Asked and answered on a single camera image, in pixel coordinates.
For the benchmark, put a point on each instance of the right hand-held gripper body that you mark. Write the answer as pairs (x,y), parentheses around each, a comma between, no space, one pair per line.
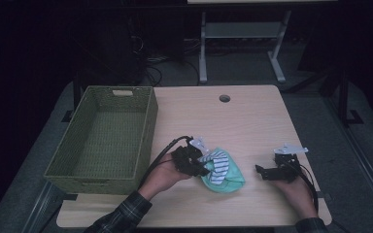
(286,165)

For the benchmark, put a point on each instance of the mint green garment striped collar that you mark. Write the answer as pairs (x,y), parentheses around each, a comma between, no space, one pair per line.
(228,179)

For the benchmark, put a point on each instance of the black metal stand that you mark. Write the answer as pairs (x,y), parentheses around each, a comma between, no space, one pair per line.
(75,93)
(345,97)

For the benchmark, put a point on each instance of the person's left hand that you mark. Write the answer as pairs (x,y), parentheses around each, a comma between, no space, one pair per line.
(163,176)

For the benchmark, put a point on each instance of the black tape strip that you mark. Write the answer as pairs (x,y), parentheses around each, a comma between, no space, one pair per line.
(323,195)
(68,197)

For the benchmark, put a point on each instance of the person's right hand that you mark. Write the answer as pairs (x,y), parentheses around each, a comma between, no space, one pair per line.
(296,194)

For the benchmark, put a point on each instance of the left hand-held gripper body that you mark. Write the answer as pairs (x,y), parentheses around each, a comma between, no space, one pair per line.
(184,158)

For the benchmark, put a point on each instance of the white metal stand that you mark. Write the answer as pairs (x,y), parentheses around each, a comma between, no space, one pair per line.
(244,30)

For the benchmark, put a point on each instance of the grey metal floor rail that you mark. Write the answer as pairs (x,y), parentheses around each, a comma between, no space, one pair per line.
(362,155)
(40,210)

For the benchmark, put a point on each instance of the green woven basket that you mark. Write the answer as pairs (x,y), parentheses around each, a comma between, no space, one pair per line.
(116,129)

